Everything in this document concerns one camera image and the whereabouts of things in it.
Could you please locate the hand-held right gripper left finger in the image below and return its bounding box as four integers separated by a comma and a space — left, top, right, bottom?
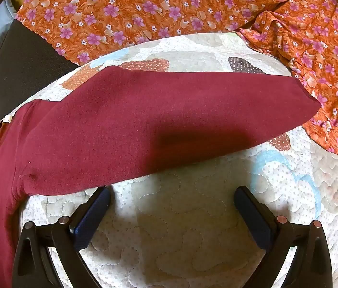
12, 186, 111, 288

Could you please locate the maroon sweater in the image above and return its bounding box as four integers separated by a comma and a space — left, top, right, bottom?
0, 65, 322, 288

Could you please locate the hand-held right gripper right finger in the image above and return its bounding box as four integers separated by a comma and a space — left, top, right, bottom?
234, 186, 334, 288

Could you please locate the heart patterned quilt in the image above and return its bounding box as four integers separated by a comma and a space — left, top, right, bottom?
0, 32, 338, 288

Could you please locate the black folded cloth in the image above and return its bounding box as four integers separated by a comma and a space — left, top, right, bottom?
0, 20, 79, 131

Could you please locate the orange floral cloth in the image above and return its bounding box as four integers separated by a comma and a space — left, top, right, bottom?
16, 0, 338, 160

